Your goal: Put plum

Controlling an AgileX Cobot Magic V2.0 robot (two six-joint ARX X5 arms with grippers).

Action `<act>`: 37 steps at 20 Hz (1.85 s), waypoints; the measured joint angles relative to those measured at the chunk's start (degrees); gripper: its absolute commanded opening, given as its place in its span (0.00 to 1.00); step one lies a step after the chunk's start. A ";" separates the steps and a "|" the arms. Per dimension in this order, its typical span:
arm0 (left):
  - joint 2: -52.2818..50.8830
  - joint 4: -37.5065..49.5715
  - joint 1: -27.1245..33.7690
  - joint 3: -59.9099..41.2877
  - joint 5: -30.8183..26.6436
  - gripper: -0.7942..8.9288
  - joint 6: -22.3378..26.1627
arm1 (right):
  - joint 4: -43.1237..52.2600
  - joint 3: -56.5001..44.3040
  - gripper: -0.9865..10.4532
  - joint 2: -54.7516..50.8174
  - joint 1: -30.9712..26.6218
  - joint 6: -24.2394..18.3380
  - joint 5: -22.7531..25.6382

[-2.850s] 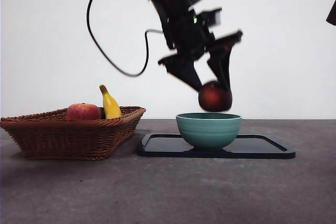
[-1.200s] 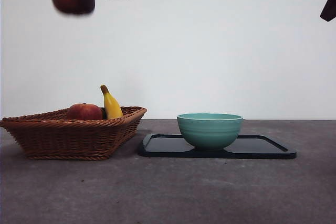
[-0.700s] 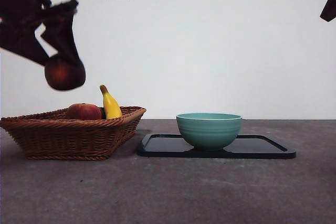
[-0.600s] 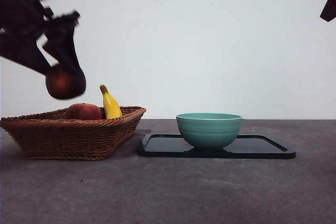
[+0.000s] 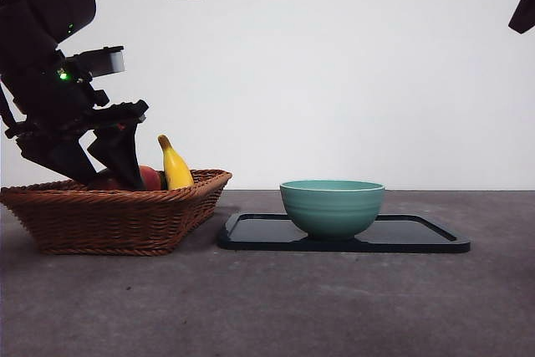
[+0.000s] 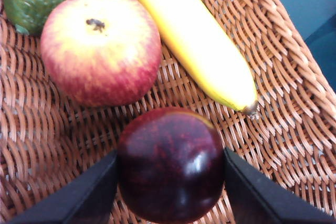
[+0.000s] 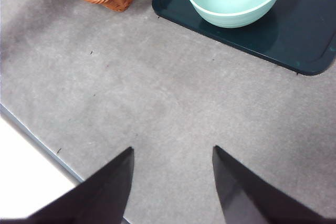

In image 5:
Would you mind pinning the dark red plum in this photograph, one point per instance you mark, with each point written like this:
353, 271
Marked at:
104, 183

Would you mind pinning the brown wicker basket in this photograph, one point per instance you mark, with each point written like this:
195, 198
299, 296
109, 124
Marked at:
104, 223

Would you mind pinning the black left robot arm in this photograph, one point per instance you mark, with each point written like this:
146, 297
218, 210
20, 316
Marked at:
37, 18

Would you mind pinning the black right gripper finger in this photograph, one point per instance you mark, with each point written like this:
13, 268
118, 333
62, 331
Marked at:
524, 10

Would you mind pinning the black rectangular tray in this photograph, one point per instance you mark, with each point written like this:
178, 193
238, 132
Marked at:
259, 236

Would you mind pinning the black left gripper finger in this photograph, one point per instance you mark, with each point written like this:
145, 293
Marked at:
119, 152
62, 156

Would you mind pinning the yellow banana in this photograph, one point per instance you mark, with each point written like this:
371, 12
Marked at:
176, 169

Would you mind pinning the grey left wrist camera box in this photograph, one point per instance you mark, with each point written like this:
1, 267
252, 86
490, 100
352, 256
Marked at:
113, 62

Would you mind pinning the teal bowl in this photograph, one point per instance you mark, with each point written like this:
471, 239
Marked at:
331, 210

